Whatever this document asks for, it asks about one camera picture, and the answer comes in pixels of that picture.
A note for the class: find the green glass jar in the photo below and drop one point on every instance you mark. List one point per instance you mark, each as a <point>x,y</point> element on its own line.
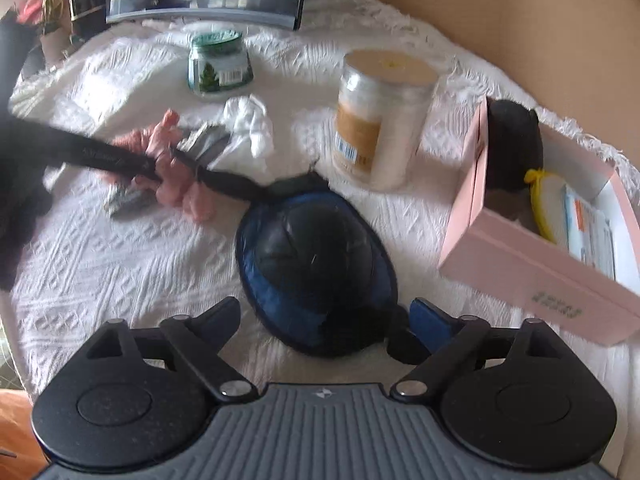
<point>220,65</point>

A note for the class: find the white tissue packet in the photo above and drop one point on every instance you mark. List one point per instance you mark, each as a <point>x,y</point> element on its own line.
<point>592,230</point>

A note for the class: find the white cloth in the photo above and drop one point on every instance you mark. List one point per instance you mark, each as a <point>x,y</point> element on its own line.
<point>250,125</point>

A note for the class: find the yellow hair brush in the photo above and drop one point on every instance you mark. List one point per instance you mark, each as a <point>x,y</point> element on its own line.
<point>547,205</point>

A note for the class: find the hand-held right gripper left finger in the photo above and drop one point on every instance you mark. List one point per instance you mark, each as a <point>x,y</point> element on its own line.
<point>222,312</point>

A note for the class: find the grey sock with lace trim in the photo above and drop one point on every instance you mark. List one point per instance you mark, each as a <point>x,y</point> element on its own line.
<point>205,140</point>
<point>127,205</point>

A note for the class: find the pink cardboard box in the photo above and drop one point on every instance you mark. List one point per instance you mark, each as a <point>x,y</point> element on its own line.
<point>515,255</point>

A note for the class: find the white knitted blanket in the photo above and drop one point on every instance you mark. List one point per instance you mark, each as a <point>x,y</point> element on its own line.
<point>125,270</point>

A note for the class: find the clear jar of powder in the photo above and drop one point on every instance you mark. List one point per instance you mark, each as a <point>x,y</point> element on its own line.
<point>380,125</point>

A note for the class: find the colourful clutter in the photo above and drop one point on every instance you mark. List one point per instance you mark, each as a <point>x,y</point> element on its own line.
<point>42,15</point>

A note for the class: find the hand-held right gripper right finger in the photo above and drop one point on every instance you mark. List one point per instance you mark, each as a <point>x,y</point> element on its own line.
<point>430,320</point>

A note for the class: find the black plush toy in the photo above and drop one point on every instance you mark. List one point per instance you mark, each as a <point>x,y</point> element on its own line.
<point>515,145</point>

